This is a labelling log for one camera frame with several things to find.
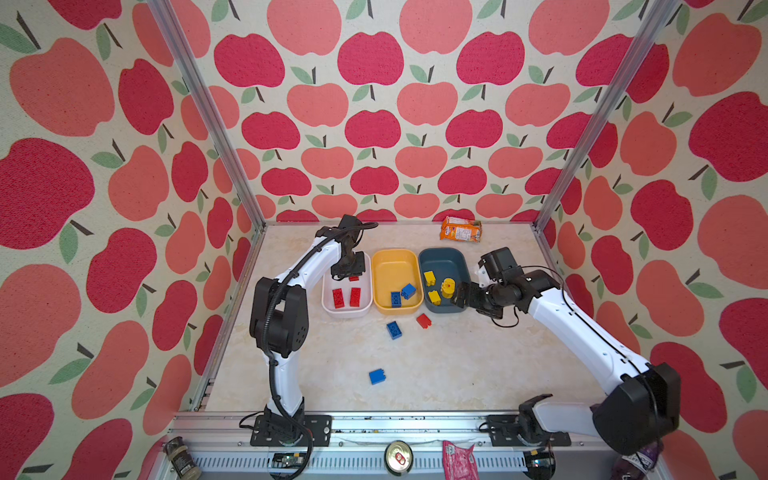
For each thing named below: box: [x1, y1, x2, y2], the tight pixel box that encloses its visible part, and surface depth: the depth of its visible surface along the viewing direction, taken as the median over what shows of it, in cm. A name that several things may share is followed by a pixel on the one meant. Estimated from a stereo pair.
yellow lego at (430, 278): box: [423, 270, 437, 287], surface depth 103 cm
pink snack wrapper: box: [442, 440, 480, 480], surface depth 71 cm
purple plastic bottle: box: [611, 441, 663, 480], surface depth 68 cm
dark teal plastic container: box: [418, 248, 471, 313], surface depth 103 cm
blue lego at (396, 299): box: [391, 292, 401, 308], surface depth 100 cm
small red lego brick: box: [416, 313, 432, 329], surface depth 95 cm
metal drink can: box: [384, 440, 414, 477], surface depth 63 cm
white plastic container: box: [321, 252, 373, 319], surface depth 98 cm
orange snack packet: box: [439, 216, 483, 243], surface depth 118 cm
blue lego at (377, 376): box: [368, 368, 387, 385], surface depth 85 cm
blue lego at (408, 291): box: [401, 283, 417, 300], surface depth 101 cm
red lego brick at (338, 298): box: [332, 288, 345, 309], surface depth 100 cm
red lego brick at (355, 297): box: [350, 287, 361, 307], surface depth 100 cm
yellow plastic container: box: [372, 249, 424, 316], surface depth 104 cm
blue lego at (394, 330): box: [386, 321, 403, 340], surface depth 92 cm
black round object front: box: [523, 450, 556, 480], surface depth 73 cm
